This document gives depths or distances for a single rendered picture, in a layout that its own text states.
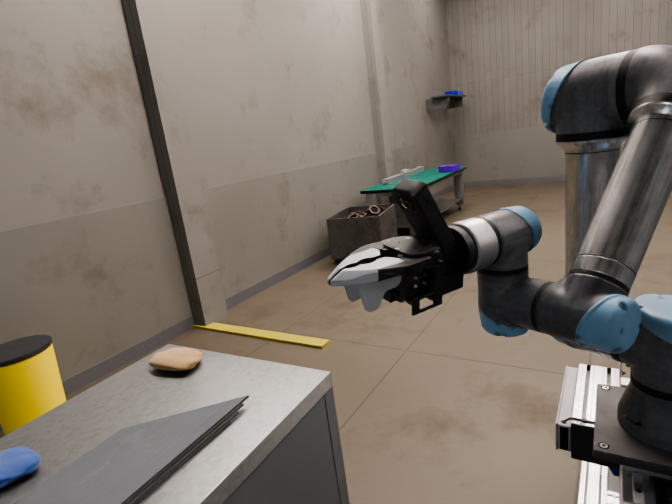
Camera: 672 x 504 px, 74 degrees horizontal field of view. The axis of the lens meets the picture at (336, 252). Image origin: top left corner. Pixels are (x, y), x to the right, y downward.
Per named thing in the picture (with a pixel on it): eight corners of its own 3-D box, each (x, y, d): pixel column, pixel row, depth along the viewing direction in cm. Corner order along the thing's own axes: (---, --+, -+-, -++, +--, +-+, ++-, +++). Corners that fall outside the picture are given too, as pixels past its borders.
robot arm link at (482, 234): (500, 223, 60) (454, 212, 67) (478, 231, 58) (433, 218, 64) (496, 274, 63) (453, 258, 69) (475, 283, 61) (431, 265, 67)
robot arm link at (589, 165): (615, 375, 79) (625, 46, 65) (538, 348, 91) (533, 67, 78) (647, 351, 85) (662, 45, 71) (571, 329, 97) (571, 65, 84)
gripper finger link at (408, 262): (386, 286, 50) (441, 266, 55) (386, 273, 50) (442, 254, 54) (361, 273, 54) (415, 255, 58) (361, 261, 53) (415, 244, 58)
